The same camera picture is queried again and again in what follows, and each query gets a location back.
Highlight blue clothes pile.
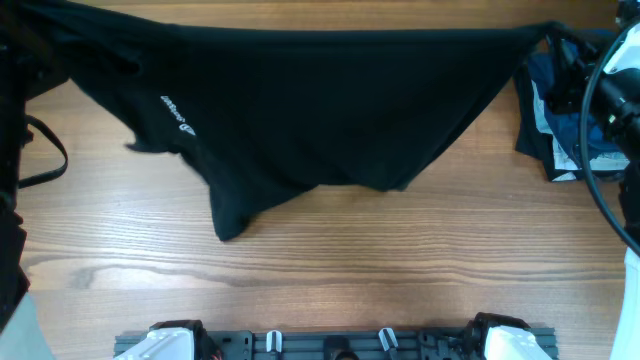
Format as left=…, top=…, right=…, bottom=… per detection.
left=513, top=52, right=629, bottom=182

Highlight black t-shirt with white logo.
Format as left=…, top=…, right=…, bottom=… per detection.
left=14, top=1, right=548, bottom=241

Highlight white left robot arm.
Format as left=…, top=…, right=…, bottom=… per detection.
left=1, top=1, right=220, bottom=359

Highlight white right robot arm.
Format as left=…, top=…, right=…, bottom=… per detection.
left=515, top=1, right=639, bottom=359

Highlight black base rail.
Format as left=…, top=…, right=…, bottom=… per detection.
left=113, top=327, right=559, bottom=360

